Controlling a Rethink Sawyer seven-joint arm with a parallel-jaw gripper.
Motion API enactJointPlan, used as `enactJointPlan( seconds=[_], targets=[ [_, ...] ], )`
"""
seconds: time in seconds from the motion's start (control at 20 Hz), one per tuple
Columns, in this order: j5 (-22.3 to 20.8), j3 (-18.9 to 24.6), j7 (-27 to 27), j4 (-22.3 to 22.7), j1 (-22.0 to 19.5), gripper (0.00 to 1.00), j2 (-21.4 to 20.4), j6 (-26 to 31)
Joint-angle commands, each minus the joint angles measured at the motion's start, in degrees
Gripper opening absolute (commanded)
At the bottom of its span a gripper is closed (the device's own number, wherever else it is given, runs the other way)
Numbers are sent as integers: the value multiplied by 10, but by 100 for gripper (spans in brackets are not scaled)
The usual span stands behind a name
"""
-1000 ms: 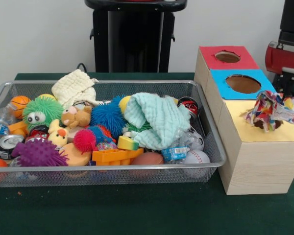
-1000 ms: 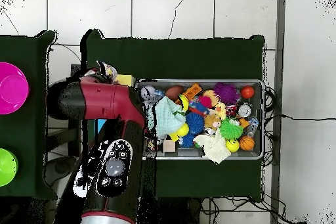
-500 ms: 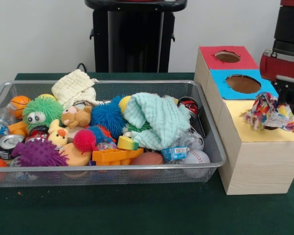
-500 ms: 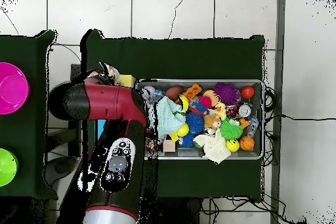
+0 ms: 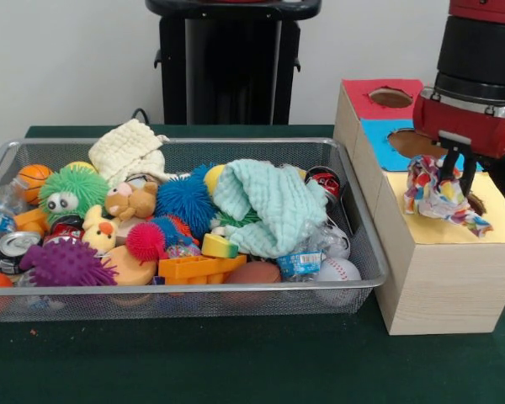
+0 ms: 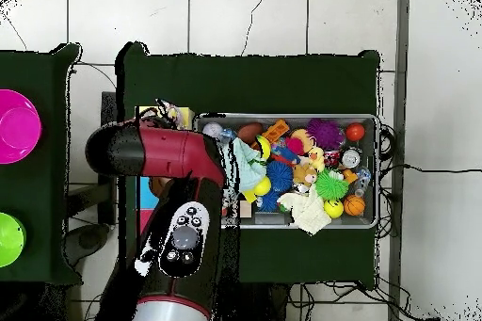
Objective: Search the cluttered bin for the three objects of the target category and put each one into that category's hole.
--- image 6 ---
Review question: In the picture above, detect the black silver-topped drink can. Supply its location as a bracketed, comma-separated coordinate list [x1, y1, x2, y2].
[341, 148, 363, 169]

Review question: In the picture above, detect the small plain orange ball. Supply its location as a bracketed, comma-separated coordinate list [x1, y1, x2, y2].
[345, 122, 366, 142]

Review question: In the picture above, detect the orange plastic toy brick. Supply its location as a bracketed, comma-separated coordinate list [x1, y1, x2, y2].
[261, 119, 290, 143]

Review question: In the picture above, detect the cream waffle cloth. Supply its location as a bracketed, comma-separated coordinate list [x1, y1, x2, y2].
[277, 185, 333, 237]

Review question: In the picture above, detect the yellow smiley ball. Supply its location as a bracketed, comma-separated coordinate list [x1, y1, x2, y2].
[323, 199, 345, 219]

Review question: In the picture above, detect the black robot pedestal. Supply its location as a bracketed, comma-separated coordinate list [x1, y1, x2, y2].
[238, 282, 291, 321]

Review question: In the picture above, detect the black equipment stand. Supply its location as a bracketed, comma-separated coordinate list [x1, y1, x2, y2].
[97, 90, 119, 226]

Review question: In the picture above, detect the dark green side table cloth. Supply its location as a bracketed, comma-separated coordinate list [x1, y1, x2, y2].
[0, 42, 84, 287]

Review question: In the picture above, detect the shallow silver mesh bin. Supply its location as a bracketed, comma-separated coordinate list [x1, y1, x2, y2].
[193, 111, 380, 230]

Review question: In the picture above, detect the colourful patterned cloth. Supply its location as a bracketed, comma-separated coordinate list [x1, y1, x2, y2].
[138, 98, 186, 130]

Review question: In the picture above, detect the lime green plastic bowl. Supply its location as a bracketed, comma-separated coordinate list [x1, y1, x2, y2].
[0, 211, 26, 268]

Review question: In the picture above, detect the green spiky rubber ball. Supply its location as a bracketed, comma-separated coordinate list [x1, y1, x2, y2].
[314, 168, 350, 201]

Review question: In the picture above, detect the wooden box with three holes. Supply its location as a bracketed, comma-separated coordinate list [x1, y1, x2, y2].
[135, 104, 197, 247]

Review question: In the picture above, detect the magenta plastic bowl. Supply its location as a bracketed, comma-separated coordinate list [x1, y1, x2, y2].
[0, 88, 43, 165]

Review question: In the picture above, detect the blue spiky rubber ball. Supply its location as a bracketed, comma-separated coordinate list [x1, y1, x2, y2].
[265, 160, 295, 193]

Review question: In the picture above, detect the purple spiky rubber ball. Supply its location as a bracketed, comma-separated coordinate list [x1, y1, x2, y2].
[305, 118, 346, 151]

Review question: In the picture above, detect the mint green waffle cloth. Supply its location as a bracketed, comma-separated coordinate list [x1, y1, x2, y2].
[229, 137, 268, 192]

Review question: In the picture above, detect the grey metal pole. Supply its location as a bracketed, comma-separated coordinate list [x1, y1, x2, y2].
[388, 0, 411, 321]

